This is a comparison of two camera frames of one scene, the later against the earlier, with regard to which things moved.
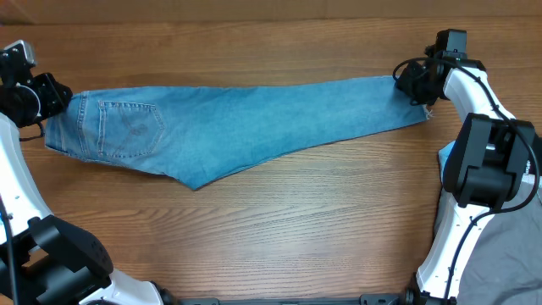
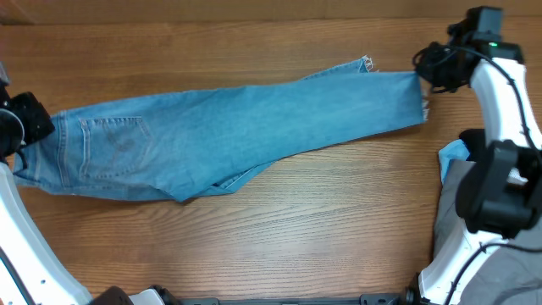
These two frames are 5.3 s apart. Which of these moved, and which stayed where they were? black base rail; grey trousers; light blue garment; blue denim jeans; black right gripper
Moved: black right gripper; blue denim jeans
Stayed: light blue garment; grey trousers; black base rail
